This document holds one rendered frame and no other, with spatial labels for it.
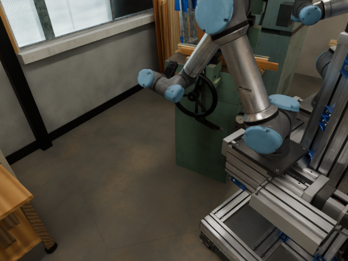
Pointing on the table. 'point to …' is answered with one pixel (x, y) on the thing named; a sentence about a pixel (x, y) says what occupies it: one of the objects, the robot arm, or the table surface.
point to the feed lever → (251, 19)
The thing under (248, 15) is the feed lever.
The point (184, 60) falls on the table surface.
